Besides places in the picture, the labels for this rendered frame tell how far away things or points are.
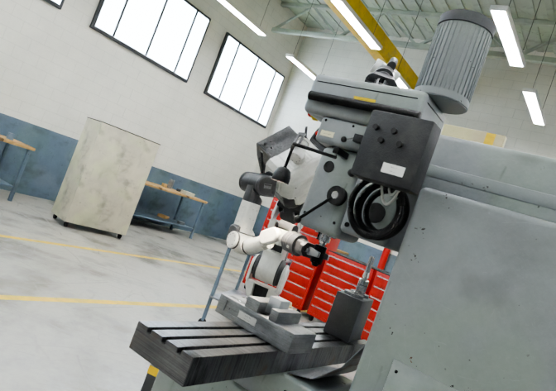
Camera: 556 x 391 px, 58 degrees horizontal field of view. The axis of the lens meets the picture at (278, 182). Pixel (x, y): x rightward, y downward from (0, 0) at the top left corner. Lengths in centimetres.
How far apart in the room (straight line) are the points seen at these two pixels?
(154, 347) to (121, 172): 656
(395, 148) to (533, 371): 68
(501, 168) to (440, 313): 49
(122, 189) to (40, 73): 264
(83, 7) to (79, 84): 134
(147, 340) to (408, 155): 90
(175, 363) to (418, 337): 68
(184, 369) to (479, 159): 108
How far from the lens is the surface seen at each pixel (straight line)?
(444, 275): 154
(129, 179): 804
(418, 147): 148
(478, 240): 153
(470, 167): 170
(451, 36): 190
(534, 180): 166
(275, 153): 240
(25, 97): 944
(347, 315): 225
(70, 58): 974
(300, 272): 725
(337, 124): 190
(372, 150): 152
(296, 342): 175
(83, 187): 777
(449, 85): 184
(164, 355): 146
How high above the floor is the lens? 135
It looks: 2 degrees up
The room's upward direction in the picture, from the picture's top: 20 degrees clockwise
